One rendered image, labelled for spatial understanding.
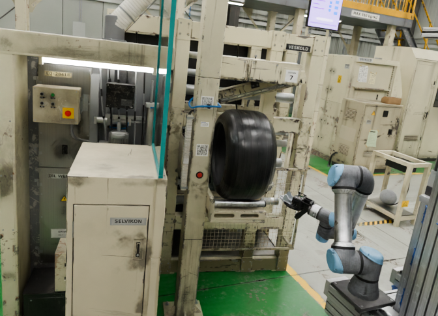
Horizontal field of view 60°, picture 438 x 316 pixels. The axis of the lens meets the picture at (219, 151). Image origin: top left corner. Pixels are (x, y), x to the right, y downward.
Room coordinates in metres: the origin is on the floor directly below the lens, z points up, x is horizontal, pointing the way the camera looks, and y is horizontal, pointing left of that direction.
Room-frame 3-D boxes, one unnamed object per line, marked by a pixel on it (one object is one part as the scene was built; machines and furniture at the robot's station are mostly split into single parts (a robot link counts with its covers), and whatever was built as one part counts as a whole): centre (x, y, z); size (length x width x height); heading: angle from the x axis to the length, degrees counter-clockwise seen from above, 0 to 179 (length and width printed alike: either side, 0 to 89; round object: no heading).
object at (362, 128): (6.87, -2.62, 0.62); 0.91 x 0.58 x 1.25; 115
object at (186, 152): (2.26, 0.19, 1.19); 0.05 x 0.04 x 0.48; 14
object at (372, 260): (1.72, -0.80, 0.88); 0.13 x 0.12 x 0.14; 96
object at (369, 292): (1.72, -0.80, 0.77); 0.15 x 0.15 x 0.10
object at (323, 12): (6.34, -1.38, 2.60); 0.60 x 0.05 x 0.55; 115
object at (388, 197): (4.65, -2.26, 0.40); 0.60 x 0.35 x 0.80; 25
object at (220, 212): (2.26, -0.16, 0.84); 0.36 x 0.09 x 0.06; 104
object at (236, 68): (2.71, -0.17, 1.71); 0.61 x 0.25 x 0.15; 104
